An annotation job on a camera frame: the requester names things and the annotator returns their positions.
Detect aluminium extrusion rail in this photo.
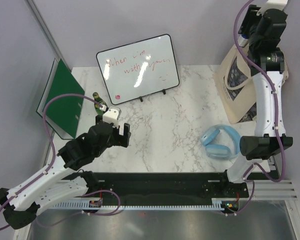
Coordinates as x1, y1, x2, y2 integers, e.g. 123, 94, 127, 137
252, 180, 297, 201

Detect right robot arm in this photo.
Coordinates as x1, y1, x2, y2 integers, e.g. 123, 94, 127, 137
219, 0, 293, 197

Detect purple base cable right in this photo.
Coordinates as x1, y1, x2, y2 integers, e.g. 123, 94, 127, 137
221, 178, 256, 218

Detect small white blue can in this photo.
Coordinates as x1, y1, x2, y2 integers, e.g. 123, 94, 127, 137
237, 34, 249, 48

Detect whiteboard with red writing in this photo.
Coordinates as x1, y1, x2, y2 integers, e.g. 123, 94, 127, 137
96, 34, 180, 106

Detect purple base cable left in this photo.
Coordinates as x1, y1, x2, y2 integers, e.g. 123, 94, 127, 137
34, 190, 122, 228

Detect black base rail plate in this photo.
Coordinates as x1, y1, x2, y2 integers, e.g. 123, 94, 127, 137
95, 172, 249, 205

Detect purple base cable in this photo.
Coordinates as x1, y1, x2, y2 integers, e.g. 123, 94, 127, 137
221, 178, 256, 218
34, 190, 122, 228

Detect green bottle far left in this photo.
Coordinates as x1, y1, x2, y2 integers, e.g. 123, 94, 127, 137
92, 92, 109, 116

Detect white slotted cable duct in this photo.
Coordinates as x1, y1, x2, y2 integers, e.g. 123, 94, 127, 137
51, 198, 239, 211

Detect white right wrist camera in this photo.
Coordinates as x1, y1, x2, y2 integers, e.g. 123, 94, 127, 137
256, 0, 288, 16

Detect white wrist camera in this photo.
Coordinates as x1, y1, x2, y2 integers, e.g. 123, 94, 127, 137
256, 0, 288, 16
102, 106, 122, 129

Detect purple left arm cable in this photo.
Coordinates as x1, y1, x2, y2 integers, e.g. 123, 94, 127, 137
0, 94, 107, 231

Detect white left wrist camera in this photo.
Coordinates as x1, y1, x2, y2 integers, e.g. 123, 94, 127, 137
102, 106, 122, 129

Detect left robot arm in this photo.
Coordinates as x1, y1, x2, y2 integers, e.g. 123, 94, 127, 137
0, 116, 131, 230

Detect beige canvas tote bag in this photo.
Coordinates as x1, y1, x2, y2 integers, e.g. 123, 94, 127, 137
212, 44, 291, 125

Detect light blue headphones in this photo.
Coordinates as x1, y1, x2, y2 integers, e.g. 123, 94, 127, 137
200, 124, 241, 160

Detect green binder folder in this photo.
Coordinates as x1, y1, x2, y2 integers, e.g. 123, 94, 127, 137
36, 59, 85, 140

